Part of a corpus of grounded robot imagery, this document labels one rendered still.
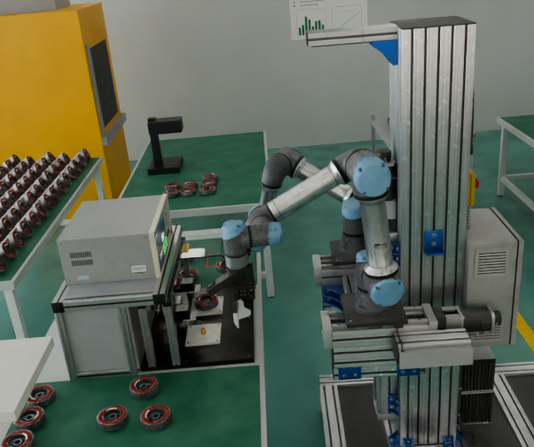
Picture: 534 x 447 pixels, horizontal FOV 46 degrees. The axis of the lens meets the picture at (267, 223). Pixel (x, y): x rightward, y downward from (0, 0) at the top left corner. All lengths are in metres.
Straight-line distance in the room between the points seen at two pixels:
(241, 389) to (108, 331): 0.58
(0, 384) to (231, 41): 6.19
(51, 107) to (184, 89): 2.13
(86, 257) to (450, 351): 1.44
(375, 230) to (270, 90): 5.85
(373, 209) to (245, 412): 0.90
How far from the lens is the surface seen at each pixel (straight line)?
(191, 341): 2.80
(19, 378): 2.06
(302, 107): 7.92
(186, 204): 4.37
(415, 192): 2.42
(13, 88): 6.33
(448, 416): 3.02
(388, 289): 2.19
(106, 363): 2.73
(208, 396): 2.54
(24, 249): 4.13
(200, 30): 7.76
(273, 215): 2.15
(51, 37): 6.14
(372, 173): 2.00
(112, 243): 2.59
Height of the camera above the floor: 2.31
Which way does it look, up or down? 23 degrees down
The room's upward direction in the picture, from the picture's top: 5 degrees counter-clockwise
